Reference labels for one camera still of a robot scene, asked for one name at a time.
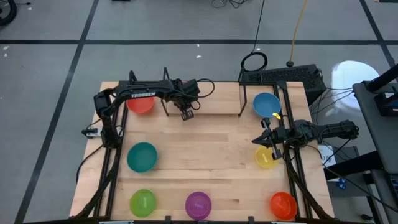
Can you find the large red-orange bowl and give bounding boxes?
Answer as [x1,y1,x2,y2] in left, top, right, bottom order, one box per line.
[126,95,155,115]

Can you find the grey cart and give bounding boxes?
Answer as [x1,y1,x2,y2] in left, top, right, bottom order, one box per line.
[323,63,398,224]

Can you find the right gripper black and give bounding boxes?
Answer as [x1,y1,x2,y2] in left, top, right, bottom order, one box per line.
[252,118,295,161]

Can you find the black aluminium table frame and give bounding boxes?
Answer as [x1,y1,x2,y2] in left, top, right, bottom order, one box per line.
[73,80,335,224]

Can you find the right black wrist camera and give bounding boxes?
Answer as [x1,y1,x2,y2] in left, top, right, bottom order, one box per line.
[273,126,289,139]

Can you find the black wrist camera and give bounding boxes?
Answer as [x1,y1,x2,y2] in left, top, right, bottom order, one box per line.
[273,126,289,139]
[185,79,201,97]

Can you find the black computer case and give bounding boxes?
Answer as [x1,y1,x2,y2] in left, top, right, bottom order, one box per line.
[241,63,327,106]

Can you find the large blue bowl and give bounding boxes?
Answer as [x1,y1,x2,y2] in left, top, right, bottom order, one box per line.
[252,91,282,119]

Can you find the black device on cart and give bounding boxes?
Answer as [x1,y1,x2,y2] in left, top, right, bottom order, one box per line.
[374,91,398,118]

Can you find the black pole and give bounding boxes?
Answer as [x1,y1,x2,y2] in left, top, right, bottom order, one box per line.
[366,63,398,93]

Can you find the small yellow bowl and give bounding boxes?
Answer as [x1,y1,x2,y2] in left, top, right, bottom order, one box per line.
[254,145,280,170]

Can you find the small purple bowl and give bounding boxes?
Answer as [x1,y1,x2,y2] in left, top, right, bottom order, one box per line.
[185,190,213,221]

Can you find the large teal bowl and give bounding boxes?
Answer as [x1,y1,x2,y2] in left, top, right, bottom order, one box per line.
[126,141,159,174]

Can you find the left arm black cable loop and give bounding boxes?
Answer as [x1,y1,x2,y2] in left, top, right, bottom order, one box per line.
[192,77,216,111]

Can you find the black power cable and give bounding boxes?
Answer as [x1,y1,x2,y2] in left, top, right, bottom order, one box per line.
[75,143,105,185]

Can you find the yellow hanging cable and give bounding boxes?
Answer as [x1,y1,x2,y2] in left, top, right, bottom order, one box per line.
[285,0,309,68]

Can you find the white paper sheet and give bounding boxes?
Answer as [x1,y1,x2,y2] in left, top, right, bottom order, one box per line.
[317,144,337,167]

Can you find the tangled black cables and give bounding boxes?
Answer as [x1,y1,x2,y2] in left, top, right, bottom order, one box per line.
[211,0,249,9]

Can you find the small green bowl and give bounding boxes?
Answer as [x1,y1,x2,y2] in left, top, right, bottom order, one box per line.
[129,188,158,218]

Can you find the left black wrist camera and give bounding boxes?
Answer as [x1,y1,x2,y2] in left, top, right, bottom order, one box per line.
[185,79,201,97]

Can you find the black hanging cable with coil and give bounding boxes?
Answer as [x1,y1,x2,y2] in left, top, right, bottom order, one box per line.
[239,0,269,74]

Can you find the small orange bowl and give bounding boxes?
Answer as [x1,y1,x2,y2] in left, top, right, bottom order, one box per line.
[269,191,299,221]

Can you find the black wheel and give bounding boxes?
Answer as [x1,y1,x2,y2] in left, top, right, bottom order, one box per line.
[0,0,18,27]

